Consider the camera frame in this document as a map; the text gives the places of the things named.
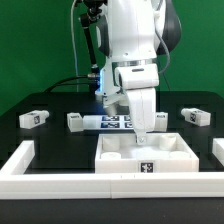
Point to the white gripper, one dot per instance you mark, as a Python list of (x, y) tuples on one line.
[(142, 107)]

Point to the white square tabletop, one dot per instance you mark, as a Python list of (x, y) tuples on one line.
[(161, 153)]

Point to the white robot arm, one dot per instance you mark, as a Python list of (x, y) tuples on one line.
[(132, 34)]

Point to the white marker plate with tags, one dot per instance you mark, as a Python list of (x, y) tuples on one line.
[(103, 122)]

